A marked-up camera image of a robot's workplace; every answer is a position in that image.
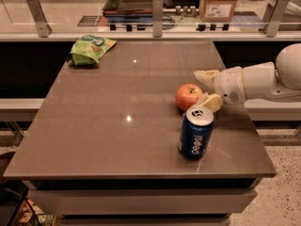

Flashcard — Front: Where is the green rice chip bag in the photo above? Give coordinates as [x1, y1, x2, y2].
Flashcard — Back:
[67, 35, 117, 66]

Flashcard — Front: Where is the red apple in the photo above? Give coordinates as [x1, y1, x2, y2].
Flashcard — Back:
[175, 84, 203, 111]

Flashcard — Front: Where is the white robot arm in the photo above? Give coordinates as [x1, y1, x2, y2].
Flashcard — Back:
[194, 43, 301, 112]

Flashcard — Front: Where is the brown cardboard box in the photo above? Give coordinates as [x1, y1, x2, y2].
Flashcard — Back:
[199, 0, 238, 22]

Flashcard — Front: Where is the grey table drawer unit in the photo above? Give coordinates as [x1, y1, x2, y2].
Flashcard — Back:
[29, 188, 257, 226]

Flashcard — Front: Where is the middle metal glass bracket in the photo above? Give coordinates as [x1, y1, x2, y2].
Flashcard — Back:
[152, 0, 164, 38]

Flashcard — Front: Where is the blue Pepsi can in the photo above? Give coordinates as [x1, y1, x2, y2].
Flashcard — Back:
[179, 105, 214, 160]

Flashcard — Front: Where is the left metal glass bracket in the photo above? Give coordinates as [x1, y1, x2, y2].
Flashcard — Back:
[25, 0, 52, 38]

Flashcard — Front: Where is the orange and black tray stack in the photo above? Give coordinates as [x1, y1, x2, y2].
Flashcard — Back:
[103, 0, 152, 15]

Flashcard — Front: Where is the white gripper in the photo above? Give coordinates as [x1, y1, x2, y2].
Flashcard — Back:
[194, 67, 246, 113]

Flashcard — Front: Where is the glass barrier panel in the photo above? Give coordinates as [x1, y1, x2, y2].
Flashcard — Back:
[1, 0, 301, 33]

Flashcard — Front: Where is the metal glass bracket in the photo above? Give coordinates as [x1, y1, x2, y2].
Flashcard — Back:
[152, 0, 164, 38]
[25, 0, 52, 38]
[262, 0, 291, 37]

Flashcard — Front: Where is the right metal glass bracket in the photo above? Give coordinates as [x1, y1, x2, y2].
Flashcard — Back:
[262, 0, 291, 37]

